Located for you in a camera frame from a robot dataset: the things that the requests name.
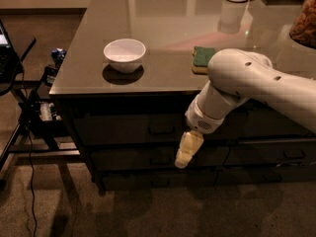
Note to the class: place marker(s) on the dark drawer cabinet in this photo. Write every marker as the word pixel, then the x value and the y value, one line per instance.
pixel 164 83

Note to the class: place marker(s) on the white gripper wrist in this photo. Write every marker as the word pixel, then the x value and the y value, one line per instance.
pixel 201 120

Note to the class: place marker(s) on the white ceramic bowl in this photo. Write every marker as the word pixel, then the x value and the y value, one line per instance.
pixel 124 55

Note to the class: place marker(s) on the jar of brown snacks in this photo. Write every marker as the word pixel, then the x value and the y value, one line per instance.
pixel 303 29

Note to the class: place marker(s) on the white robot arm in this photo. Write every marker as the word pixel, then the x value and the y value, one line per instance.
pixel 234 77

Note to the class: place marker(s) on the black laptop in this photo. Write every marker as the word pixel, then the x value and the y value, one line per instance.
pixel 10 63

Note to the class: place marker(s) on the black laptop stand cart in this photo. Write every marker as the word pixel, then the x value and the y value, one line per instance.
pixel 32 137

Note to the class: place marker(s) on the dark drawer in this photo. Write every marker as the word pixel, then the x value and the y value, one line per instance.
pixel 130 129
pixel 156 180
pixel 288 174
pixel 254 119
pixel 142 158
pixel 272 153

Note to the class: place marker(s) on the green yellow sponge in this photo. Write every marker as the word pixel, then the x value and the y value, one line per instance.
pixel 201 57

